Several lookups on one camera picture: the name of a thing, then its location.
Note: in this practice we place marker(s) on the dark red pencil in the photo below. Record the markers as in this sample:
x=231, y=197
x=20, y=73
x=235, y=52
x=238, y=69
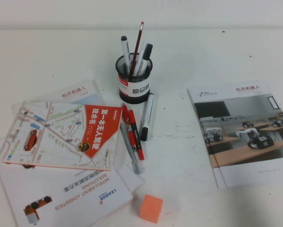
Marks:
x=138, y=45

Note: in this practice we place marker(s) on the book with map cover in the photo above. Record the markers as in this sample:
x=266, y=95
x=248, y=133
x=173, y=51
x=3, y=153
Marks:
x=49, y=132

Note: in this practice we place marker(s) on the orange cube block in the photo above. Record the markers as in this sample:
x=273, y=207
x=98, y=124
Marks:
x=150, y=208

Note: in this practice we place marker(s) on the white brochure red title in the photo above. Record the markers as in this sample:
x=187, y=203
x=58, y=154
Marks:
x=72, y=93

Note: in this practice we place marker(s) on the silver white pen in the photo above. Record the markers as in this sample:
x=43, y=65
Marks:
x=141, y=59

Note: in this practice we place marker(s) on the grey gel pen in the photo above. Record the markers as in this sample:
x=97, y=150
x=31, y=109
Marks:
x=131, y=151

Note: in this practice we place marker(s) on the red pen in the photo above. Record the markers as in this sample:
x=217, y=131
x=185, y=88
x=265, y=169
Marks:
x=125, y=114

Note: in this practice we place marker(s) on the white marker black cap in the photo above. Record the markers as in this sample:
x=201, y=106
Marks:
x=148, y=50
x=148, y=113
x=125, y=47

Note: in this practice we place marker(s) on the white Leador logistics brochure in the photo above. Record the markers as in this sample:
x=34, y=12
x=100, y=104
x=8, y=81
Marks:
x=84, y=191

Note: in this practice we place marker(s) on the white paper sheet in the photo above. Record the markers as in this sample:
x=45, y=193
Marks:
x=131, y=177

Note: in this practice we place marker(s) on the black mesh pen holder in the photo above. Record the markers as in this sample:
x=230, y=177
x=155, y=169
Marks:
x=131, y=94

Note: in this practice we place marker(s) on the AgileX brochure with photo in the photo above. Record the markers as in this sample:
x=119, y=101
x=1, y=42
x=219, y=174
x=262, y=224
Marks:
x=238, y=132

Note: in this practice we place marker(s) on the red marker black label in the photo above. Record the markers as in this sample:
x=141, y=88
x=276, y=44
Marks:
x=133, y=123

